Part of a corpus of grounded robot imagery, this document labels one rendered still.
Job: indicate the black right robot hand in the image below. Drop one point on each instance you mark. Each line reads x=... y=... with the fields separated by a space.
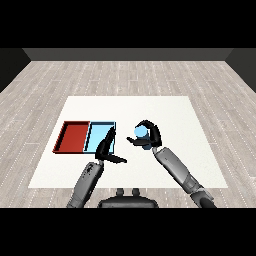
x=154 y=135

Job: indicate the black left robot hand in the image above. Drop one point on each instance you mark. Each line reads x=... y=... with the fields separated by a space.
x=104 y=150

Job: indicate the small blue can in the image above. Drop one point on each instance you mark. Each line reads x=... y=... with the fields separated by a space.
x=141 y=133

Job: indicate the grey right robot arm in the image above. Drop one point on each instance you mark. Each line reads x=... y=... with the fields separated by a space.
x=181 y=175

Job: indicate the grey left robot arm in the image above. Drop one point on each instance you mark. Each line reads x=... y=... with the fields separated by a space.
x=85 y=185

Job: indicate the light blue shallow open box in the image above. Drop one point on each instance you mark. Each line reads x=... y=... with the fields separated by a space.
x=97 y=134

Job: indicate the red shallow open box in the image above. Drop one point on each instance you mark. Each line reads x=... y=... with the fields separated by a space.
x=72 y=137

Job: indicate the dark grey robot body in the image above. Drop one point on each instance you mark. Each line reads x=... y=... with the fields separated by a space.
x=128 y=201

